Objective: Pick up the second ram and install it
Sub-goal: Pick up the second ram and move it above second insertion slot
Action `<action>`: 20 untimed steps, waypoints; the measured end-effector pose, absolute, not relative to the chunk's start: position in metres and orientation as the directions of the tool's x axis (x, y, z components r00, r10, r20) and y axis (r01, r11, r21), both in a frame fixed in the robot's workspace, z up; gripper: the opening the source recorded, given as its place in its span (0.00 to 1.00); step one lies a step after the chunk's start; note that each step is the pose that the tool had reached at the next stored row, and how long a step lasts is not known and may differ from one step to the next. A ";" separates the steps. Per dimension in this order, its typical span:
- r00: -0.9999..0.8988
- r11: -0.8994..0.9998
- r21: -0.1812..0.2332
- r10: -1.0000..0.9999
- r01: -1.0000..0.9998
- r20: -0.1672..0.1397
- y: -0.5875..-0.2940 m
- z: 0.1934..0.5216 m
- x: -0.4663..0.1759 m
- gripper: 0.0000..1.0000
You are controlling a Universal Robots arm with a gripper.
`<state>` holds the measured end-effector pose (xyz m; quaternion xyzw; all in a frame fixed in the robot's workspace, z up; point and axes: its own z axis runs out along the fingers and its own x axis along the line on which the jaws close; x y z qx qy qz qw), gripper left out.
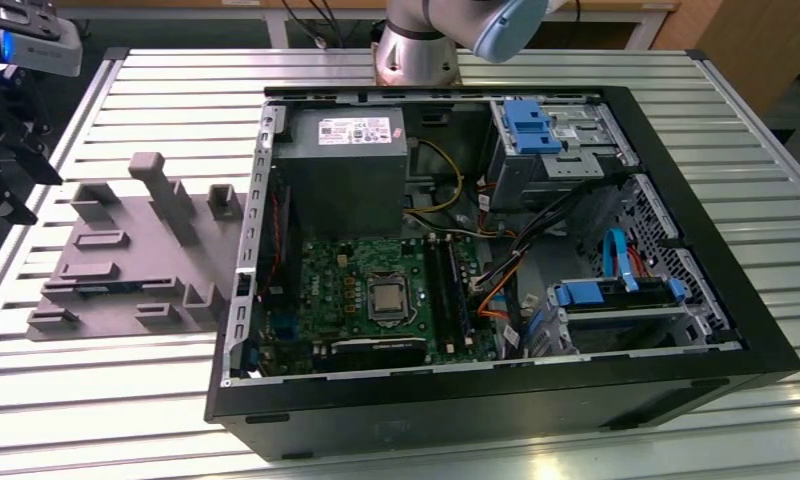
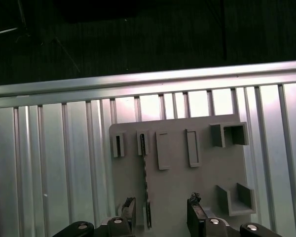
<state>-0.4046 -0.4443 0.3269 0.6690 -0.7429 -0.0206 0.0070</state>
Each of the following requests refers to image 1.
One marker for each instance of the silver drive cage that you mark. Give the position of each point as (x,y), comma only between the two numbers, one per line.
(573,165)

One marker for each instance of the blue drive carrier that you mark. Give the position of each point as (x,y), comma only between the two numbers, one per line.
(529,127)

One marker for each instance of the green RAM stick white label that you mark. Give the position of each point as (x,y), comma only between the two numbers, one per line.
(106,288)

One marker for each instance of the grey power supply unit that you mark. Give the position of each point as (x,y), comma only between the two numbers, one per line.
(336,190)

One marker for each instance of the wooden cabinet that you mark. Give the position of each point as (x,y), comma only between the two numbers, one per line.
(760,50)

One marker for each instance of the black PC case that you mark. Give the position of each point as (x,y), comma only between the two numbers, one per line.
(440,415)

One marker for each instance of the silver CPU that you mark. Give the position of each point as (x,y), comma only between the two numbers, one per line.
(388,299)

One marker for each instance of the green motherboard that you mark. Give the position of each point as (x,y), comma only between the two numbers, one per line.
(326,300)

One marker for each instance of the white frame desk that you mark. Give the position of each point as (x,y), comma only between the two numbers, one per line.
(643,22)

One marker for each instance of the hard disk in blue carrier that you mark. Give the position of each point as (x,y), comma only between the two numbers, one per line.
(583,295)

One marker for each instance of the RAM stick in slot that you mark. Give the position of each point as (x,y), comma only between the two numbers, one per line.
(461,315)

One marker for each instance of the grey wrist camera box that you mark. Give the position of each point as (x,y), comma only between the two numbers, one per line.
(46,52)

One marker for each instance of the grey parts rack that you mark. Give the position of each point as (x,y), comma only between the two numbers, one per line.
(146,250)

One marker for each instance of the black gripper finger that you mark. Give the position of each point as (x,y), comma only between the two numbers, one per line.
(0,200)
(29,125)

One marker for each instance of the black RAM slot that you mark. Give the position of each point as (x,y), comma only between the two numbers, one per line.
(440,295)

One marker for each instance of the silver disk bay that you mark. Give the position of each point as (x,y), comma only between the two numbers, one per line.
(627,312)

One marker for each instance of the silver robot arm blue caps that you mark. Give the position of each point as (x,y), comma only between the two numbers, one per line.
(413,50)

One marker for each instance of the black graphics card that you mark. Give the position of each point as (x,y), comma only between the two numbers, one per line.
(373,356)

